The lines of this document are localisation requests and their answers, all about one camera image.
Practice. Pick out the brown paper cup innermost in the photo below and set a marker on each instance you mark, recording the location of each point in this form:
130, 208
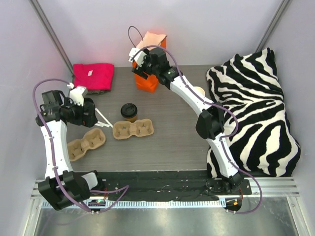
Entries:
131, 118

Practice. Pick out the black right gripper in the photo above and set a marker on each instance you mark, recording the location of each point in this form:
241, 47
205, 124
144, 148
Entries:
141, 71

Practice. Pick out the folded pink shirt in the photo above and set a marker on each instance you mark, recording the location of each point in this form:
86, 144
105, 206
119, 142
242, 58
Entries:
97, 76

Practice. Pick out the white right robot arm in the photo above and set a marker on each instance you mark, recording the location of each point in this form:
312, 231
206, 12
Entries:
152, 60

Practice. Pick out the zebra print blanket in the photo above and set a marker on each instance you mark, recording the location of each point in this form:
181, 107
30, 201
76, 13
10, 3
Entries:
260, 139

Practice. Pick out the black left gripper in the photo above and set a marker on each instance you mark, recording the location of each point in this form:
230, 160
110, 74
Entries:
91, 116

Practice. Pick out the brown cardboard cup carrier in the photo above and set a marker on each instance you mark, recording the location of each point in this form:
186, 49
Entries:
93, 139

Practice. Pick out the black plastic cup lid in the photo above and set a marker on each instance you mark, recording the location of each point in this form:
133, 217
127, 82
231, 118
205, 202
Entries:
129, 110

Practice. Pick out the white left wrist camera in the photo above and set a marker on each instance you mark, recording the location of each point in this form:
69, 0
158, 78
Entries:
77, 94

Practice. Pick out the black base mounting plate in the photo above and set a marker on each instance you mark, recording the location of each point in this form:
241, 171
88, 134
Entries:
165, 186

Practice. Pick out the white wrapped straw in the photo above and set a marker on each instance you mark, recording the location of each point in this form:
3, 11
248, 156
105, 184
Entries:
103, 117
102, 124

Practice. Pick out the aluminium front rail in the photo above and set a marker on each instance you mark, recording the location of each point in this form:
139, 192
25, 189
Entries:
263, 187

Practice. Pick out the orange paper gift bag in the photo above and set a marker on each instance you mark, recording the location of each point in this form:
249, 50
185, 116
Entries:
150, 84

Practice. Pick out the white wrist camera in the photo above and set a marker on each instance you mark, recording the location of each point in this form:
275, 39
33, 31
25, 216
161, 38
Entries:
77, 94
137, 56

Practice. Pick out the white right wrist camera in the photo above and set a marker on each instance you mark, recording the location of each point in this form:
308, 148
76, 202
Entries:
137, 56

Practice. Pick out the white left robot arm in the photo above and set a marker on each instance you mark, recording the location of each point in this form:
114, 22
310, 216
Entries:
62, 186

